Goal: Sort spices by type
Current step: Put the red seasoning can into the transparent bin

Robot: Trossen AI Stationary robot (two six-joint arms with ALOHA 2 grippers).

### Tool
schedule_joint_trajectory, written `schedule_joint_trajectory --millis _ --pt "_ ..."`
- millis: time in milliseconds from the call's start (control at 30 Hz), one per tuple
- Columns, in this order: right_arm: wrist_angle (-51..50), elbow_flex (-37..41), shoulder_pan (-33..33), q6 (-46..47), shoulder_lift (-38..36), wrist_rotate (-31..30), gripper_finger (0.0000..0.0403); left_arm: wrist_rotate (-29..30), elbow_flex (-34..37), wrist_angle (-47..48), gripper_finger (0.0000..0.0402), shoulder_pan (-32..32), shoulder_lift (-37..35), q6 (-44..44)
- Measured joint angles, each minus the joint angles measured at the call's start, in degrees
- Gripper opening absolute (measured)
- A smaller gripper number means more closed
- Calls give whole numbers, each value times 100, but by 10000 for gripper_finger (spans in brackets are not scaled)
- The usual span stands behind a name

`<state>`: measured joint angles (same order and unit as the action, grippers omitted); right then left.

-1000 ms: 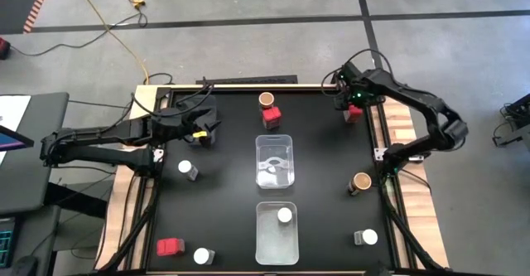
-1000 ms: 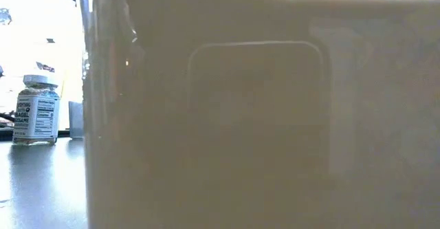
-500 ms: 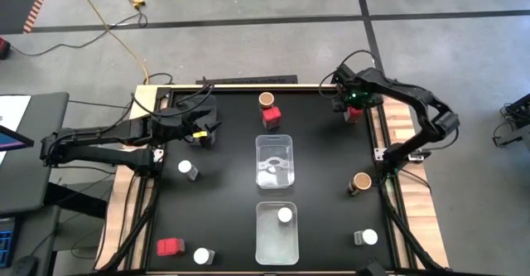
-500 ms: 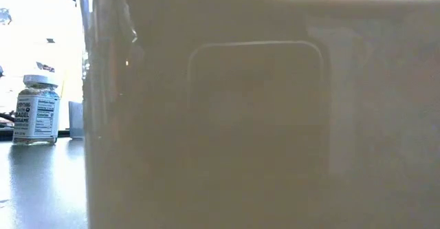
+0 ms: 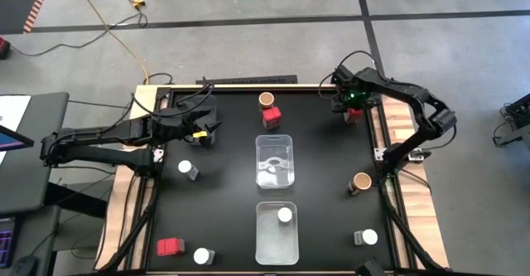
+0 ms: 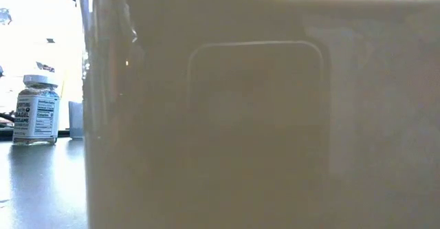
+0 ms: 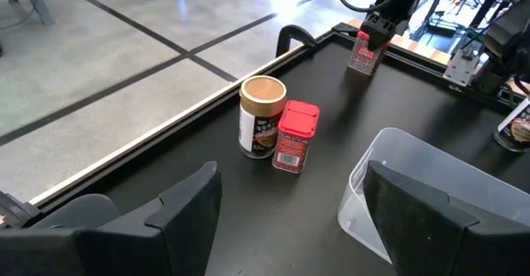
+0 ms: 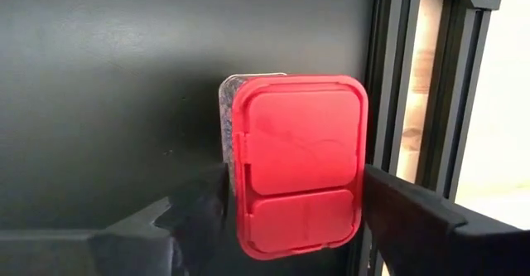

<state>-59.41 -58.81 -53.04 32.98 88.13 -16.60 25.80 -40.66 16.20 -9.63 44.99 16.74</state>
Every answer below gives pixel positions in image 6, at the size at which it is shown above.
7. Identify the white-lid bagel seasoning jar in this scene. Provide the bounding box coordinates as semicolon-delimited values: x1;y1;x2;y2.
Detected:
12;74;61;146

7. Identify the lower clear plastic bin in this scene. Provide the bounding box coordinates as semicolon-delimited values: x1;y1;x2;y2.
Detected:
77;0;440;229

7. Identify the silver metal bracket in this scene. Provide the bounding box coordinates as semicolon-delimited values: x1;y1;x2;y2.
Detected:
68;100;85;140

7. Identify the black arm base cable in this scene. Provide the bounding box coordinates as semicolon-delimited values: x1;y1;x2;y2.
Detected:
0;111;17;124

